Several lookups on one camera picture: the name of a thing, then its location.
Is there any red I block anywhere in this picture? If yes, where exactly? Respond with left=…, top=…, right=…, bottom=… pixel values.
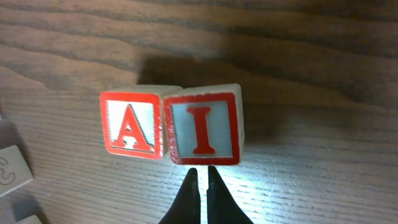
left=163, top=83, right=245, bottom=166

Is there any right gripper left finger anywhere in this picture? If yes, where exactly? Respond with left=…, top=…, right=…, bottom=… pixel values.
left=159, top=168, right=201, bottom=224

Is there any red A block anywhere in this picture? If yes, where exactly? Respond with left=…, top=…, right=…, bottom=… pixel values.
left=99, top=85, right=182, bottom=159

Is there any yellow S block middle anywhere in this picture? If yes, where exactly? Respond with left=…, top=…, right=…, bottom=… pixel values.
left=0, top=145, right=34, bottom=197

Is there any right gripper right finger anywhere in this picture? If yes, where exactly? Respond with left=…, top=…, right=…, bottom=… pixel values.
left=206, top=166, right=253, bottom=224

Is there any yellow K block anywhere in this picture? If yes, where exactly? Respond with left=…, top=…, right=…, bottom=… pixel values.
left=15, top=215, right=42, bottom=224

